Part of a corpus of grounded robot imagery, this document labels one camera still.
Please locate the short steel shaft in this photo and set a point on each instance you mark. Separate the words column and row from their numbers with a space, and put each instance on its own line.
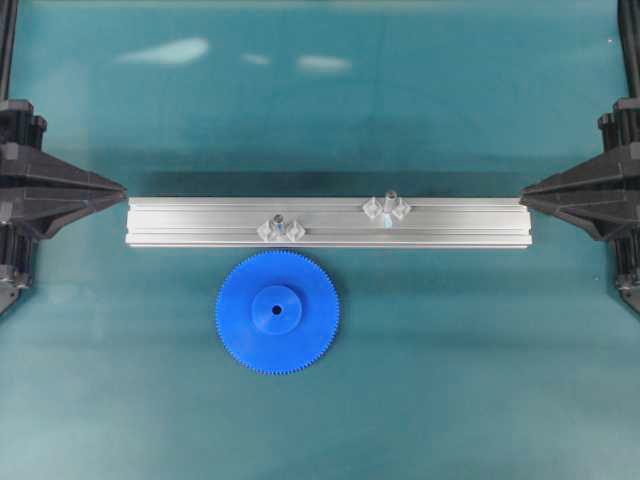
column 277, row 225

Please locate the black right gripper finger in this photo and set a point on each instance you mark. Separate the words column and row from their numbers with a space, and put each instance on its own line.
column 602, row 216
column 613, row 167

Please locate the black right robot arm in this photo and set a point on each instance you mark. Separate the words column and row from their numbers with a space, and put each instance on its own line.
column 628, row 27

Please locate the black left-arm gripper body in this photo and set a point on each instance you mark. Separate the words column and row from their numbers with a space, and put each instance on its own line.
column 19, row 125

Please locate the large blue plastic gear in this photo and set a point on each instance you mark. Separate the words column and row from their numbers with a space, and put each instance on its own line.
column 277, row 312

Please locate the long steel shaft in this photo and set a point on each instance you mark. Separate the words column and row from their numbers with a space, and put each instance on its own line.
column 388, row 207

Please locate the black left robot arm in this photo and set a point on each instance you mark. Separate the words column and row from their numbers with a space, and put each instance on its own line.
column 9, row 11

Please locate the silver aluminium extrusion rail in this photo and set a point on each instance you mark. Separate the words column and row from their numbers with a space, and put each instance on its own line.
column 330, row 222

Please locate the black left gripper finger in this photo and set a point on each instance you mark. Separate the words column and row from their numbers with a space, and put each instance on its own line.
column 43, row 214
column 26, row 166

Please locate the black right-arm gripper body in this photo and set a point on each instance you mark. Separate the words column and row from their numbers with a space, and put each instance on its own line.
column 620, row 132

